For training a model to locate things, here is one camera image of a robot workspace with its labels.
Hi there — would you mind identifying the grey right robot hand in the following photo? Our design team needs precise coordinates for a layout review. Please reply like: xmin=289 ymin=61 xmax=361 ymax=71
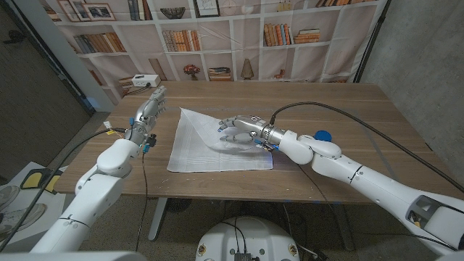
xmin=217 ymin=115 xmax=287 ymax=146

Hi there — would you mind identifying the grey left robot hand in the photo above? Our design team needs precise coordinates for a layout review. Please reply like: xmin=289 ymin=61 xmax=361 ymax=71
xmin=125 ymin=85 xmax=167 ymax=146

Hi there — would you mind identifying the white cloth napkin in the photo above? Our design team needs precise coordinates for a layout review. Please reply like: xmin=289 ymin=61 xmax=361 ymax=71
xmin=167 ymin=107 xmax=273 ymax=173

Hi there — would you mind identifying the white power strip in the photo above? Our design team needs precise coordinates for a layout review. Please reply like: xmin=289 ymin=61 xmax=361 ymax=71
xmin=131 ymin=74 xmax=162 ymax=88

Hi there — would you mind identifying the printed bookshelf backdrop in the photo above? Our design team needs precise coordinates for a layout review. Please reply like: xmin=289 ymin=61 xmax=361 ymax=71
xmin=38 ymin=0 xmax=391 ymax=106

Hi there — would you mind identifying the grey metal table leg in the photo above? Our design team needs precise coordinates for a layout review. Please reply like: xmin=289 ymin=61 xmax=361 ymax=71
xmin=148 ymin=197 xmax=168 ymax=242
xmin=331 ymin=203 xmax=355 ymax=252

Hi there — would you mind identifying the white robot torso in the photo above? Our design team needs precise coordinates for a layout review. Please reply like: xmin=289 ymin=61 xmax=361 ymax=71
xmin=195 ymin=216 xmax=301 ymax=261

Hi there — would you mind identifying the white floor mat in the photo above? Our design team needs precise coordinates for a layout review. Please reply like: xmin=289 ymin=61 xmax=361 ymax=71
xmin=0 ymin=161 xmax=70 ymax=251

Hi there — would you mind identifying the yellow and black floor pad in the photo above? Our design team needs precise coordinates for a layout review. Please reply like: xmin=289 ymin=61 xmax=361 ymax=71
xmin=20 ymin=167 xmax=63 ymax=192

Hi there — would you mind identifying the black backdrop stand pole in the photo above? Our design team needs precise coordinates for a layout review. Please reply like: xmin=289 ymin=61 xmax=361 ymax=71
xmin=353 ymin=0 xmax=392 ymax=83

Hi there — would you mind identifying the grey sneaker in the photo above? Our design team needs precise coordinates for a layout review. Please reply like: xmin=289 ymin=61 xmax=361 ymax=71
xmin=0 ymin=185 xmax=21 ymax=211
xmin=0 ymin=203 xmax=47 ymax=235

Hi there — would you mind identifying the black power strip cord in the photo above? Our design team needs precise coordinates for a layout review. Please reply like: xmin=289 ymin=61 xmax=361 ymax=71
xmin=126 ymin=83 xmax=152 ymax=96

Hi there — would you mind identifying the thin black left wrist cable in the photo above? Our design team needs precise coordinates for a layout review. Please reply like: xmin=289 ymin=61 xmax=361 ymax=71
xmin=135 ymin=152 xmax=149 ymax=252

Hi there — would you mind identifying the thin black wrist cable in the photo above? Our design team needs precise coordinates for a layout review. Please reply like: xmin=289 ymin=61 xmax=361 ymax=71
xmin=297 ymin=165 xmax=457 ymax=252
xmin=135 ymin=152 xmax=149 ymax=252

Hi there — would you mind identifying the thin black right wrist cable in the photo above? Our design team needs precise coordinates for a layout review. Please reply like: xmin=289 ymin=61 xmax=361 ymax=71
xmin=297 ymin=165 xmax=457 ymax=252

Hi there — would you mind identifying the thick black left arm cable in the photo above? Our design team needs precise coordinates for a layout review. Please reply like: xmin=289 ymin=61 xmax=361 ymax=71
xmin=0 ymin=127 xmax=126 ymax=251

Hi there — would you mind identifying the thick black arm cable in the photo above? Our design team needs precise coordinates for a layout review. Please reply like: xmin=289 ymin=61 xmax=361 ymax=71
xmin=0 ymin=127 xmax=126 ymax=251
xmin=269 ymin=101 xmax=464 ymax=193

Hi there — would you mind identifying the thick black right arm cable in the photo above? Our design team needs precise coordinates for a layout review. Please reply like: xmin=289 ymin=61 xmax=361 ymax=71
xmin=269 ymin=101 xmax=464 ymax=193

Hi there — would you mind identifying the black door handle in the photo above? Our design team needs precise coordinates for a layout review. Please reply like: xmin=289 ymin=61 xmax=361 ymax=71
xmin=2 ymin=29 xmax=25 ymax=45

